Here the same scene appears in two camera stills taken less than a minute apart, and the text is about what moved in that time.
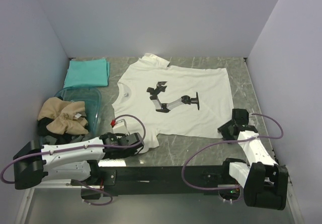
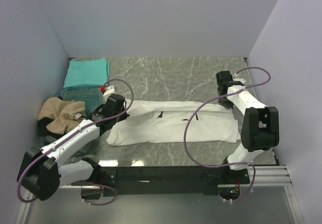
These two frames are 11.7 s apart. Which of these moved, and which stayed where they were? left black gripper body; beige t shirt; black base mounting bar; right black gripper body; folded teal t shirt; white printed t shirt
Moved: white printed t shirt; left black gripper body; right black gripper body
Stayed: folded teal t shirt; beige t shirt; black base mounting bar
